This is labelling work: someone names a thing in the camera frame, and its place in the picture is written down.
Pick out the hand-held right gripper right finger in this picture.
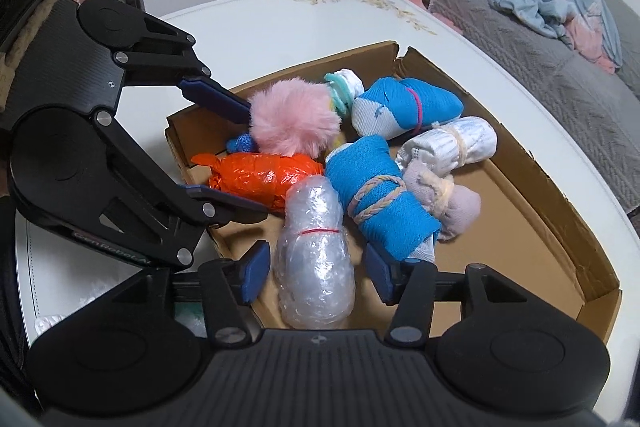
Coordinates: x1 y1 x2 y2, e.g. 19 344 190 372
364 247 566 349

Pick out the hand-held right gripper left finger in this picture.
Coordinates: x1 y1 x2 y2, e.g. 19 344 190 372
100 241 273 349

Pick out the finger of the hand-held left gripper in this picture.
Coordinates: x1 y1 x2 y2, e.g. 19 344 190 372
114 13 253 124
95 109 270 270

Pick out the orange plastic bag bundle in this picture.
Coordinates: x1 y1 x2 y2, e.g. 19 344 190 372
190 152 326 212

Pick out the blue knitted hair tie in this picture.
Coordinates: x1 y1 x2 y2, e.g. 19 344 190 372
227 133 258 154

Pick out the clear bundle with red band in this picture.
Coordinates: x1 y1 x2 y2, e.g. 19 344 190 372
274 174 354 330

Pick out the pink fluffy pom-pom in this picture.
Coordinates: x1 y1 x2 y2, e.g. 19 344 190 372
248 77 342 156

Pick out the mauve sock bundle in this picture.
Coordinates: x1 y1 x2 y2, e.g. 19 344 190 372
402 159 482 240

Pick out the blue sock bundle pastel tie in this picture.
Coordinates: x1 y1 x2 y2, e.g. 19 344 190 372
325 137 441 265

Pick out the white bundle with teal ring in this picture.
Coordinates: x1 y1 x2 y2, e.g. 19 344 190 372
324 69 365 118

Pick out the white striped sock bundle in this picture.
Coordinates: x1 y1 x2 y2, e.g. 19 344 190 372
397 117 498 180

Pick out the brown cardboard box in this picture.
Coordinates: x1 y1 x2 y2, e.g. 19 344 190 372
165 41 622 340

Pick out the blue sock bundle pink band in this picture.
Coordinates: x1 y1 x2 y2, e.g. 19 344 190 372
350 77 463 138

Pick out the clear plastic bag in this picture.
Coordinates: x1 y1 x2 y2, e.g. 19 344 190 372
32 289 101 345

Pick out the grey sofa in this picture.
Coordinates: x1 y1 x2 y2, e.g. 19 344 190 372
400 0 640 215

